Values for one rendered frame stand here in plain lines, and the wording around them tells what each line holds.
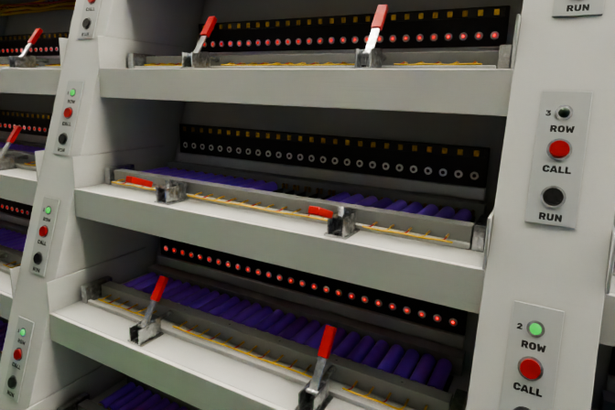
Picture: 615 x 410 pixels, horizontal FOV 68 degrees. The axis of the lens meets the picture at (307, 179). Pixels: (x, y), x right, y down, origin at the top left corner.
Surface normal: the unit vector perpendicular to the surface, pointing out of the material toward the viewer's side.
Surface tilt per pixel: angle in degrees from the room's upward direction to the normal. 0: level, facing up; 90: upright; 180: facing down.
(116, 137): 90
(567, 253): 90
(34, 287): 90
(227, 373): 17
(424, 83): 107
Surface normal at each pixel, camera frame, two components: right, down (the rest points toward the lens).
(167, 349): 0.03, -0.98
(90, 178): 0.87, 0.11
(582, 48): -0.46, -0.14
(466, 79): -0.48, 0.15
